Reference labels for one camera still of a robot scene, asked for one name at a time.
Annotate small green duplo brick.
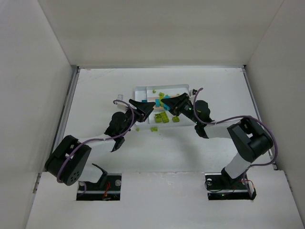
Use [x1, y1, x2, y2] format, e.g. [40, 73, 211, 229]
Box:
[172, 116, 180, 123]

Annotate teal and green duplo stack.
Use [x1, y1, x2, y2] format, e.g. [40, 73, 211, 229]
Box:
[155, 95, 171, 111]

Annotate small green lego pieces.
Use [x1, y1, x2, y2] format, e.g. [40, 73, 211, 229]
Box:
[134, 84, 189, 130]

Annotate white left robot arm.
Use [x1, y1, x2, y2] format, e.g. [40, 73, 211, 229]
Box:
[44, 99, 155, 186]

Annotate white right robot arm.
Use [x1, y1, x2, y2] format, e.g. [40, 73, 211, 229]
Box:
[161, 93, 274, 184]

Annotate white divided tray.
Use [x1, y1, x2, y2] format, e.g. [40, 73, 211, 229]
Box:
[134, 84, 194, 130]

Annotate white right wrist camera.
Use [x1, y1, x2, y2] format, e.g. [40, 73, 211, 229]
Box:
[189, 89, 198, 97]

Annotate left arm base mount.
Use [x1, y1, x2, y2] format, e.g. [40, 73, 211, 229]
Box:
[76, 163, 122, 201]

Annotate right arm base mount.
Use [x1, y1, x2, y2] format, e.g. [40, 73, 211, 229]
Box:
[204, 173, 257, 201]

